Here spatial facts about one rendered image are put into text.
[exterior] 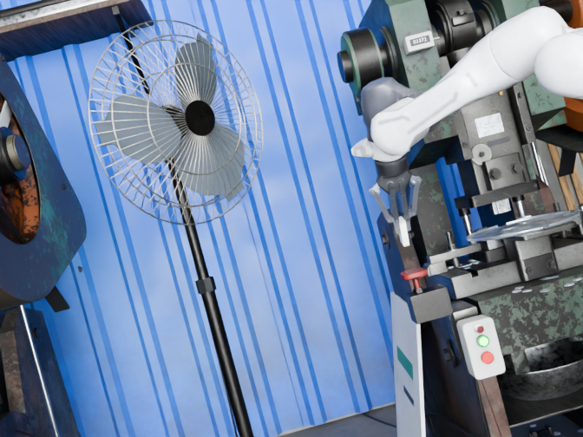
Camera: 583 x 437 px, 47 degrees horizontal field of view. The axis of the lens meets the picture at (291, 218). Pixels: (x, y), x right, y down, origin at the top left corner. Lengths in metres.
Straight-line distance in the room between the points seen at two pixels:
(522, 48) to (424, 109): 0.21
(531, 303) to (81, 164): 2.04
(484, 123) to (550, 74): 0.72
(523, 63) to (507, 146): 0.64
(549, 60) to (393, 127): 0.35
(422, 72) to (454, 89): 0.51
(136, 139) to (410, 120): 0.79
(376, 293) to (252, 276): 0.56
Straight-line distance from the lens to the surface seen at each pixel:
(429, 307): 1.68
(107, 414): 3.19
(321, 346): 3.06
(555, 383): 1.93
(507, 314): 1.76
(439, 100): 1.33
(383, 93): 1.49
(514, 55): 1.29
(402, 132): 1.38
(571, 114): 2.23
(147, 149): 1.84
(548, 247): 1.84
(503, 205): 1.96
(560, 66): 1.18
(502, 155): 1.91
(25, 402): 2.29
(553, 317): 1.80
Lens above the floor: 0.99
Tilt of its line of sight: 1 degrees down
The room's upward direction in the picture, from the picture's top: 15 degrees counter-clockwise
